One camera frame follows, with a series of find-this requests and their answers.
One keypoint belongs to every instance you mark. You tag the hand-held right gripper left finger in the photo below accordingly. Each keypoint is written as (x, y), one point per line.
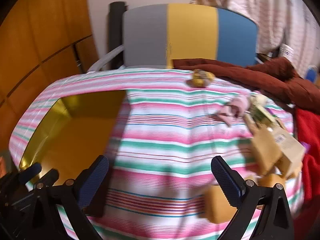
(93, 182)

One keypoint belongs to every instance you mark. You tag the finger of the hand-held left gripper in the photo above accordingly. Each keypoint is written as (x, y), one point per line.
(30, 172)
(51, 175)

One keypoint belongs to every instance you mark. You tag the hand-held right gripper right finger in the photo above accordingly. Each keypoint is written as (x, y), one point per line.
(226, 181)

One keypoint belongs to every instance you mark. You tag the yellow sponge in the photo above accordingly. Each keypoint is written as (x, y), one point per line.
(263, 147)
(217, 205)
(272, 180)

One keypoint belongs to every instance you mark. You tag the golden container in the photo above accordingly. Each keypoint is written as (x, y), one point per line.
(75, 135)

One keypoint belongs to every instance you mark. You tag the cream cardboard box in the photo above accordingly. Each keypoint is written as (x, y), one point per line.
(287, 145)

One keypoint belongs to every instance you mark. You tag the pink striped sock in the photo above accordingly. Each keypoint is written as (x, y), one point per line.
(235, 110)

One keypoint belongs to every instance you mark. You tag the cracker packet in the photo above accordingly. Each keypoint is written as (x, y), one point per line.
(261, 115)

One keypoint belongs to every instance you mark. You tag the striped blanket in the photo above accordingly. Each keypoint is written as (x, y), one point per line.
(162, 135)

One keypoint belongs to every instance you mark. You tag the small purple object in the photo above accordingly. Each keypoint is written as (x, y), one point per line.
(305, 146)

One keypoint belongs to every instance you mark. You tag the red cloth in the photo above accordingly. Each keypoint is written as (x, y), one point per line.
(310, 130)

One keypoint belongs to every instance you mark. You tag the small yellow brown toy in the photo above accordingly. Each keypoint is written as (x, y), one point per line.
(200, 78)

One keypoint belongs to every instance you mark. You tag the brown jacket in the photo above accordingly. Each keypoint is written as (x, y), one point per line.
(262, 77)

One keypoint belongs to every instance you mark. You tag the white chair armrest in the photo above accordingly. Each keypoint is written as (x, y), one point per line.
(105, 60)

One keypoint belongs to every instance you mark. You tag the round blue object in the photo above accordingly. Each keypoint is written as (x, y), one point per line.
(311, 74)

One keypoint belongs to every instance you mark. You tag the wooden cabinet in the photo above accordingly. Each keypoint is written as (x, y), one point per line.
(37, 30)

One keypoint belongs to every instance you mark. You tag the white paper label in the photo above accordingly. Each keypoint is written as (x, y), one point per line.
(288, 52)

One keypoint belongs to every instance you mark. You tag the grey yellow blue chair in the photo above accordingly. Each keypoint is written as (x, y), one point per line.
(190, 35)

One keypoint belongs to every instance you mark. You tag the black chair back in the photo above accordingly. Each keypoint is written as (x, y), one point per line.
(115, 30)

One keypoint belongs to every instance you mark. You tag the patterned curtain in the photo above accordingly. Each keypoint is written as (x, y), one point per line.
(262, 10)

